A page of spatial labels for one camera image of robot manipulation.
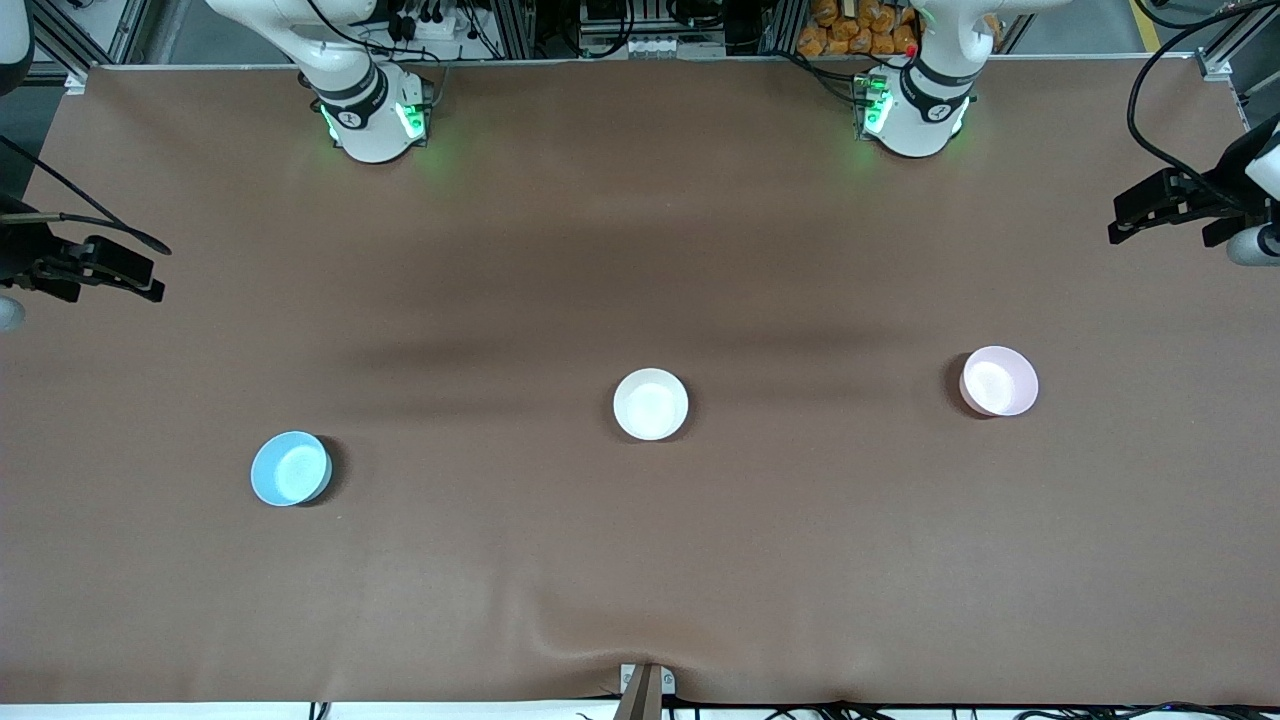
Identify pink bowl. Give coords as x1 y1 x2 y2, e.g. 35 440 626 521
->
959 345 1040 418

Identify blue bowl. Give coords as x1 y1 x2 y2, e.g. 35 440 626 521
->
250 430 333 508

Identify white bowl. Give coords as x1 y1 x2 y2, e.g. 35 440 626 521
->
613 368 690 442

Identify orange snack packets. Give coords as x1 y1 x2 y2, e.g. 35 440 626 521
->
797 0 919 57

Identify black plugs and sockets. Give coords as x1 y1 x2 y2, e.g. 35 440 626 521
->
385 0 456 43

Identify brown table mat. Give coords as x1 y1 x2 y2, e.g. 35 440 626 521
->
0 60 1280 706

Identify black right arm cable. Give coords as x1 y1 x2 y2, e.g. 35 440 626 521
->
0 135 173 257

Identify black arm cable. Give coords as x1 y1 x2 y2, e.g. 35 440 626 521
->
1127 0 1280 211
0 135 173 257

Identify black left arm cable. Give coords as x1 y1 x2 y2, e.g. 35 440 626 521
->
1127 0 1280 211

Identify aluminium frame corner post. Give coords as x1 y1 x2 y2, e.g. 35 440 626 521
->
28 0 151 96
1195 0 1280 101

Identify silver camera mount bracket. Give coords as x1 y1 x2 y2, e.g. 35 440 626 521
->
618 662 677 720

